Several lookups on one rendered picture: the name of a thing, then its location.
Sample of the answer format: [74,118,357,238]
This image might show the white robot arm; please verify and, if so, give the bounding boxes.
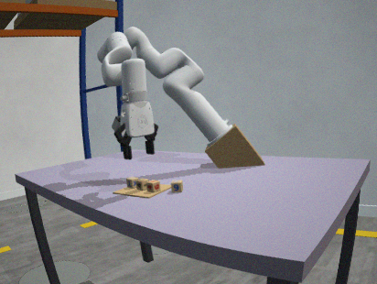
[97,27,232,147]

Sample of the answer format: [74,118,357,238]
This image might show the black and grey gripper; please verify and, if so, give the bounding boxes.
[114,101,158,159]

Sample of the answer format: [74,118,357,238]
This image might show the tan flat mat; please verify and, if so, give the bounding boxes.
[113,184,171,199]

